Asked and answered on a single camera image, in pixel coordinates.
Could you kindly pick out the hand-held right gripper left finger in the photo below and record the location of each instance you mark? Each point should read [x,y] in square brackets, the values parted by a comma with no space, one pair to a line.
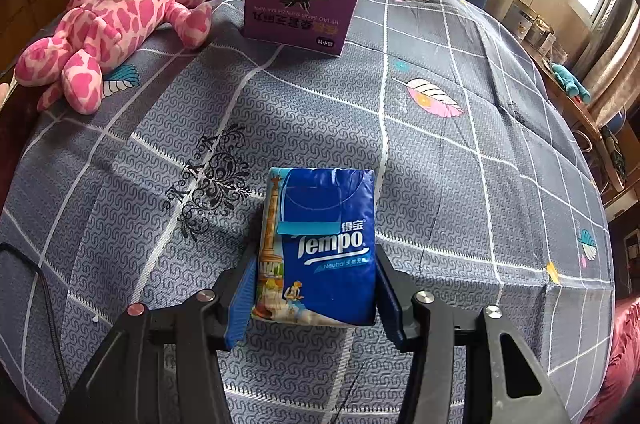
[240,304]

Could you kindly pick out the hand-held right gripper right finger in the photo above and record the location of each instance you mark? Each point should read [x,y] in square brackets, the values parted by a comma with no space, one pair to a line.
[392,319]

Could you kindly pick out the blue tissue packet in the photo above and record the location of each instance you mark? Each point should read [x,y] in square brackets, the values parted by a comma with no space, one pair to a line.
[325,254]

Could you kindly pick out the red cloth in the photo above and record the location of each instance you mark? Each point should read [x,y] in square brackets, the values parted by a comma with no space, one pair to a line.
[620,364]

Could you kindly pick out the wooden side table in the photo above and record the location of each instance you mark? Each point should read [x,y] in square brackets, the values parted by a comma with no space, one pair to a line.
[565,101]

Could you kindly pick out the pink spotted plush giraffe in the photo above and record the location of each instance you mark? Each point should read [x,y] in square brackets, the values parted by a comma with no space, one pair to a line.
[115,19]

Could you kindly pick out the clear glass jar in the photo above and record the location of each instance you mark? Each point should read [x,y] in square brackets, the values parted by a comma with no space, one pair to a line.
[556,46]

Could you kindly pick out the beige patterned curtain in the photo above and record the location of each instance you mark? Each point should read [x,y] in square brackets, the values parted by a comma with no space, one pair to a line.
[615,69]

